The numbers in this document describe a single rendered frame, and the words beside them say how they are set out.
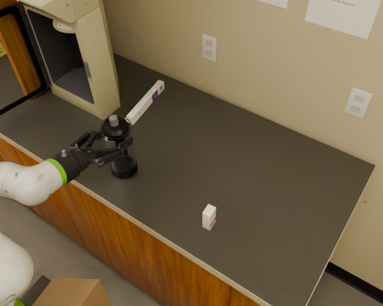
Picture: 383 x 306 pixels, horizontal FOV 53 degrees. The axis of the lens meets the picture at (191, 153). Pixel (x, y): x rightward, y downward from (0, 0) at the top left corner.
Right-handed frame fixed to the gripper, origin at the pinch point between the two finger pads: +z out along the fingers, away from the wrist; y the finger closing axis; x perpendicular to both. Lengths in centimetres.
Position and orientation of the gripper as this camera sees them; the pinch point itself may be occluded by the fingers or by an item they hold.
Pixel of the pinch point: (116, 137)
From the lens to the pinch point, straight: 137.1
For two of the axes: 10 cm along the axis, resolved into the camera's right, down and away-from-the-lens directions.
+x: -1.4, 8.0, 5.8
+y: -8.2, -4.2, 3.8
